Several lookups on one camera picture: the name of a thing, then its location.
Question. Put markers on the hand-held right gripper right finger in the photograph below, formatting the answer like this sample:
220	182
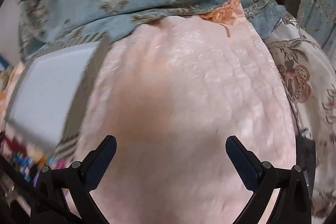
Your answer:
241	161

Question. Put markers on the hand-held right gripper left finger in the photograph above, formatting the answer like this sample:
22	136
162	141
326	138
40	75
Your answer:
102	161

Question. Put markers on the white box with striped rim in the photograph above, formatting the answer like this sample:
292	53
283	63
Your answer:
52	87

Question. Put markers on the dark object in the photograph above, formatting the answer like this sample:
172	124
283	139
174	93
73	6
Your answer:
305	161

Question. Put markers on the pink quilted blanket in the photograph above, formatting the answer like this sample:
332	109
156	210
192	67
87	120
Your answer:
183	82

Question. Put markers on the floral bed sheet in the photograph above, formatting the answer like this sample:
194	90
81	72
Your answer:
302	56

